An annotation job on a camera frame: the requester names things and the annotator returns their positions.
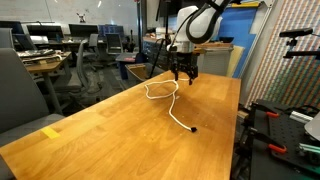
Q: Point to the orange handled clamp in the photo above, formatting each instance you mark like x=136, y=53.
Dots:
x=272, y=144
x=268, y=111

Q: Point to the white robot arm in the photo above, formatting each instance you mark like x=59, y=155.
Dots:
x=195, y=26

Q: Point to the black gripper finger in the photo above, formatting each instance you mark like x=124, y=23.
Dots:
x=176, y=74
x=192, y=76

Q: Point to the wrist camera yellow green mount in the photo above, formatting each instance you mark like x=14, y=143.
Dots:
x=198, y=51

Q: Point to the orange handled clamp upper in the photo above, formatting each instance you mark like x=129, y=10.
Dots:
x=268, y=111

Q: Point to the black perforated breadboard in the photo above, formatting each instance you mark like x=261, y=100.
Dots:
x=267, y=164

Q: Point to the grey office chair centre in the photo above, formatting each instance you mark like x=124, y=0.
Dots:
x=73, y=86

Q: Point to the black camera on stand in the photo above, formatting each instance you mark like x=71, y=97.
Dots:
x=293, y=34

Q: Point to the cardboard box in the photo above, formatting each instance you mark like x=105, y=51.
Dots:
x=137, y=72

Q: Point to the yellow tape strip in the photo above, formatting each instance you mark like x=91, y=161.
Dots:
x=50, y=132

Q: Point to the wooden desk with clutter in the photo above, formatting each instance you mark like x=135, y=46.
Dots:
x=45, y=64

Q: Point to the dark mesh office chair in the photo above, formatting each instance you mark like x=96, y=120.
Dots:
x=114, y=44

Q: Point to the grey office chair foreground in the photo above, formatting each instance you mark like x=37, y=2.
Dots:
x=23, y=108

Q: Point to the black computer monitor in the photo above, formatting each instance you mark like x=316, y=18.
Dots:
x=81, y=30

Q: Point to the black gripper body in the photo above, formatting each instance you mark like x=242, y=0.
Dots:
x=183, y=62

